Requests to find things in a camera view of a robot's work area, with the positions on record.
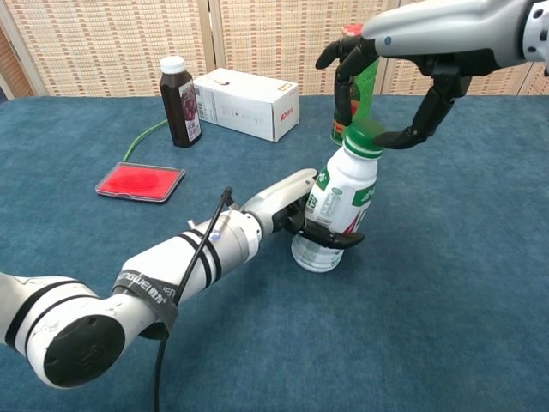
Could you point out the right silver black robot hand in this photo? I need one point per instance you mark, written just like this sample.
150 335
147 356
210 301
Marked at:
450 26

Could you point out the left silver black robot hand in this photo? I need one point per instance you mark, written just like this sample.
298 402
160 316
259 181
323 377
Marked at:
279 197

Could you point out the white plastic drink bottle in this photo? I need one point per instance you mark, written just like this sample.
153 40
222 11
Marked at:
343 189

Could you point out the green screw cap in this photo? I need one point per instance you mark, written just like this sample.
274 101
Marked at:
360 139

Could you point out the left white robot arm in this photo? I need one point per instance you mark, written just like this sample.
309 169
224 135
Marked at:
150 270

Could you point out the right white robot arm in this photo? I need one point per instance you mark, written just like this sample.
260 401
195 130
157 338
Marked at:
538 34

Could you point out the dark juice bottle white cap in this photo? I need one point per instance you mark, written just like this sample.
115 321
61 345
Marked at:
180 107

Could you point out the white cardboard box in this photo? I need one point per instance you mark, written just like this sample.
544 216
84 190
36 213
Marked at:
240 103

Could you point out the green chips can red lid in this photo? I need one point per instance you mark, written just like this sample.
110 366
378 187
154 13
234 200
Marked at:
366 86

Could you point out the red ink pad clear case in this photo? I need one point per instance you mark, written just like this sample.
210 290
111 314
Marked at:
139 180

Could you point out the blue table cloth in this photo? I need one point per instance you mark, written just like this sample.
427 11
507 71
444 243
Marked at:
429 300

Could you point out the woven folding screen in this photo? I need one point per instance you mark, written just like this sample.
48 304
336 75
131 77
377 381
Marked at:
107 43

